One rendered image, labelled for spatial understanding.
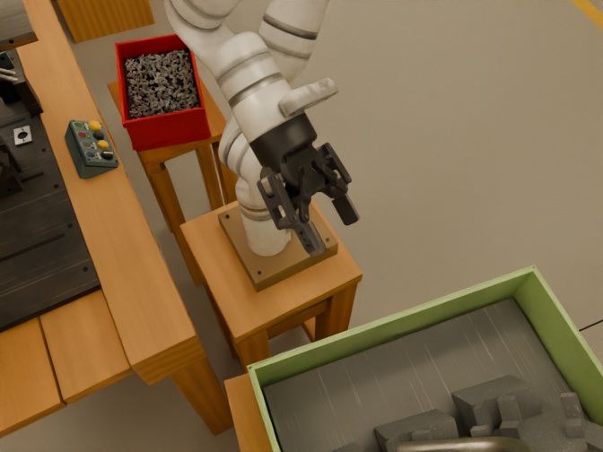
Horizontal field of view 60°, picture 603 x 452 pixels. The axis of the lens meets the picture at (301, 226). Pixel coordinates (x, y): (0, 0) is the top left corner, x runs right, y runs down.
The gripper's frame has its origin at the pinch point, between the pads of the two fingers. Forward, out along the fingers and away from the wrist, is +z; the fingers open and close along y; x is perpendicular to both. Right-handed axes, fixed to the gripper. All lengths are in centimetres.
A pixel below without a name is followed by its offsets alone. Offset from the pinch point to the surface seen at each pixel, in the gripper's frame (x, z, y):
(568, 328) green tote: 5, 44, -46
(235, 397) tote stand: -53, 27, -15
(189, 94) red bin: -63, -39, -60
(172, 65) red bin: -67, -50, -65
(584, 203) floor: -13, 68, -195
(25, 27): -69, -66, -29
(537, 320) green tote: -2, 44, -53
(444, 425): -15, 44, -22
